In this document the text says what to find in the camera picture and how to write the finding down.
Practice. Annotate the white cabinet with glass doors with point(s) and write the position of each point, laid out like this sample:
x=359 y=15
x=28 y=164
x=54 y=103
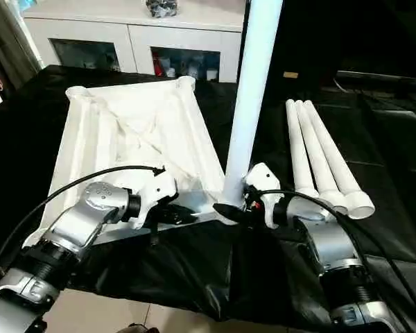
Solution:
x=135 y=31

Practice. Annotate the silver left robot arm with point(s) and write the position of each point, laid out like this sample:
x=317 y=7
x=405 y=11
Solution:
x=90 y=215

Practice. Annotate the white plastic table top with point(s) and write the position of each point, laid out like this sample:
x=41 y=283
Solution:
x=90 y=138

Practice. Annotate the dark rounded object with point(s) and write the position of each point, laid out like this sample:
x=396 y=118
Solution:
x=142 y=327

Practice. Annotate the white plastic table leg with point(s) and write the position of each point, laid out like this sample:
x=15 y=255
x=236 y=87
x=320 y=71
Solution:
x=315 y=156
x=336 y=163
x=298 y=149
x=253 y=86

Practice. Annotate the dark grey curtain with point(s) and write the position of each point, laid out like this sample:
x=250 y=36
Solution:
x=3 y=41

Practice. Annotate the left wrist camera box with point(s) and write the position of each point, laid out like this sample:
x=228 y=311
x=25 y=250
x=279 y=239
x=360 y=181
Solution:
x=156 y=194

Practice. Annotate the black mat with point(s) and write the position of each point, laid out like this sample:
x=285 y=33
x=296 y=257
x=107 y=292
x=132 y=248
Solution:
x=385 y=156

